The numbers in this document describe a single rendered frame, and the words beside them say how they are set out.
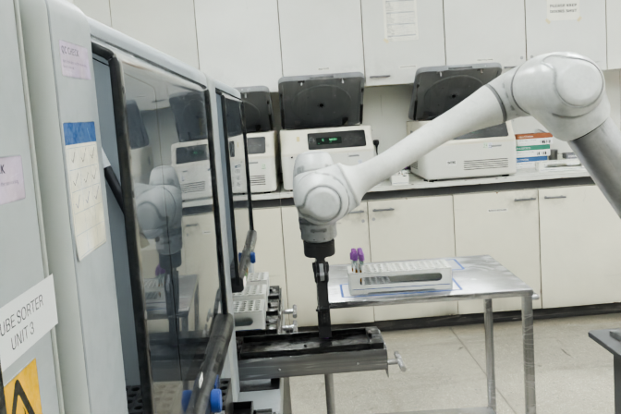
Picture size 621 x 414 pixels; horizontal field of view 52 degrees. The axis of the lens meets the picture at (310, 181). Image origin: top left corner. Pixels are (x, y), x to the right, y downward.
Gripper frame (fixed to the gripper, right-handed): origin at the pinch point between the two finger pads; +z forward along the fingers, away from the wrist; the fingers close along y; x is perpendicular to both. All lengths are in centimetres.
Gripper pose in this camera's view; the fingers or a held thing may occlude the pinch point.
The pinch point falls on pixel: (323, 322)
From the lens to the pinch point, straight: 159.6
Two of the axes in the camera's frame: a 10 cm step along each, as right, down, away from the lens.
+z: 0.7, 9.9, 1.1
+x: 10.0, -0.7, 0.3
